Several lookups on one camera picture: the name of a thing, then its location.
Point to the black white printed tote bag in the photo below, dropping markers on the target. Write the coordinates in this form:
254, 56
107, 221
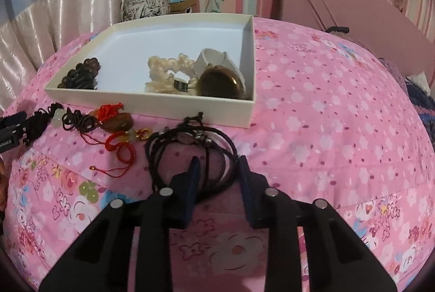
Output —
146, 8

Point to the pink headboard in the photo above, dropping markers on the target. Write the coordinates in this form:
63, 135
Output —
340, 6

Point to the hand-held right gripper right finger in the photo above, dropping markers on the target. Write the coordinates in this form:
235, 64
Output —
246, 192

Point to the brown cardboard box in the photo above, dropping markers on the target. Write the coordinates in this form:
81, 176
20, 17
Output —
183, 6

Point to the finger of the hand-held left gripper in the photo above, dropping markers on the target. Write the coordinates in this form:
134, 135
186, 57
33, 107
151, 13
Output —
13, 119

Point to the purple blanket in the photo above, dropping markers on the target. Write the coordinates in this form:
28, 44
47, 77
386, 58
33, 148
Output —
394, 74

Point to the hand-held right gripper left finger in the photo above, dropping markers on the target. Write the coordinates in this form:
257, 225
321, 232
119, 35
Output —
192, 192

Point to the white cardboard box tray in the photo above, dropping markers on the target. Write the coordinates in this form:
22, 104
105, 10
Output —
136, 51

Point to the dark knit blanket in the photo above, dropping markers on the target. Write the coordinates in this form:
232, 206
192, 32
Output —
421, 105

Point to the cream satin curtain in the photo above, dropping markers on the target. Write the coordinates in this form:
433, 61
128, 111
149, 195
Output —
68, 13

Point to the white pillow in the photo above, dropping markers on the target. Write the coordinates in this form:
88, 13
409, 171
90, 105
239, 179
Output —
419, 78

